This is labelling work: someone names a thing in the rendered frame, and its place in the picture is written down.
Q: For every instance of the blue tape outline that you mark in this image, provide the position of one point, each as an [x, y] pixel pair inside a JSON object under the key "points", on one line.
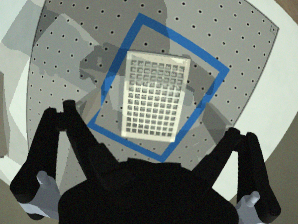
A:
{"points": [[140, 20]]}

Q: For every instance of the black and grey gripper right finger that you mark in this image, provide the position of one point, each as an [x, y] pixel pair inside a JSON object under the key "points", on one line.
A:
{"points": [[256, 202]]}

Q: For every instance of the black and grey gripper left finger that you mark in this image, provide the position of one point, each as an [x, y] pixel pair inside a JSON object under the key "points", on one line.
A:
{"points": [[34, 186]]}

